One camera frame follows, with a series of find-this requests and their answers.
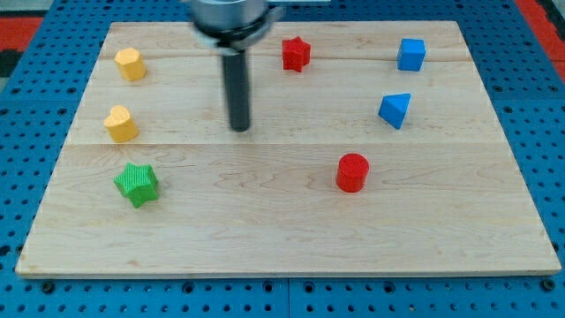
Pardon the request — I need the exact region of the yellow heart block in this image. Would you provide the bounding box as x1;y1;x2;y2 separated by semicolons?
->
103;105;139;143

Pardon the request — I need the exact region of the yellow hexagon block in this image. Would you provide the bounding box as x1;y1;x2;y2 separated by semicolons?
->
114;48;147;81

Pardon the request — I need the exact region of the wooden board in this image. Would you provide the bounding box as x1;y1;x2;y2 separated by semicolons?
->
16;21;561;279

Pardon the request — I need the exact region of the green star block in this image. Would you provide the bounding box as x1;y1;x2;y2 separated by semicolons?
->
113;163;159;208

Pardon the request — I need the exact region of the blue cube block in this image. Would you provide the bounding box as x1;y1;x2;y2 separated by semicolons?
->
396;38;426;72

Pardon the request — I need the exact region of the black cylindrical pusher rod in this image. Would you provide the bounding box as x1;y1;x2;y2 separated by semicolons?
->
222;50;251;133

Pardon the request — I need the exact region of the blue triangle block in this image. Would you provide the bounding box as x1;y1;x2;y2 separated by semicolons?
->
378;93;411;130

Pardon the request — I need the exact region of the red cylinder block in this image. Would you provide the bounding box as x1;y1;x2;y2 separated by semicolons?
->
335;153;370;193

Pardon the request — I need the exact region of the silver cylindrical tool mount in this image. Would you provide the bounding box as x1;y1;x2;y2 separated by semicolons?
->
189;0;284;55

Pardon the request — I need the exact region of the red star block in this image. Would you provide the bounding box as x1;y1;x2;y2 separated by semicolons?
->
282;36;311;72

